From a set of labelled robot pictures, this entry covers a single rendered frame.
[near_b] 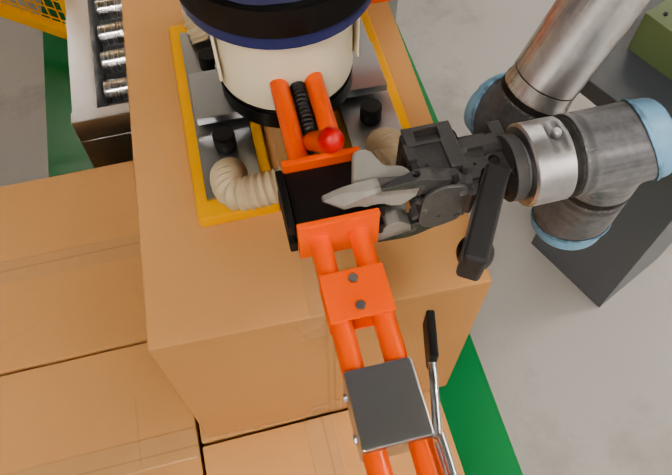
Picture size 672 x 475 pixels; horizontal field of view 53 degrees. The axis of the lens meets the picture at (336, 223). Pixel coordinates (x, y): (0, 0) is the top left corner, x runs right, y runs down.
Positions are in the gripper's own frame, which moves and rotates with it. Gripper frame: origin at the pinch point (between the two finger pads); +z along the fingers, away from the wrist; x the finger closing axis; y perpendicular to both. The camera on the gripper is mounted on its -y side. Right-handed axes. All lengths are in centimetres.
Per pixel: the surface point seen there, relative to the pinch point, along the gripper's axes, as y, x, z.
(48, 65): 145, -108, 62
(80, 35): 89, -48, 36
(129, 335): 18, -53, 33
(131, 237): 37, -53, 31
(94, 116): 63, -47, 34
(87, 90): 72, -48, 35
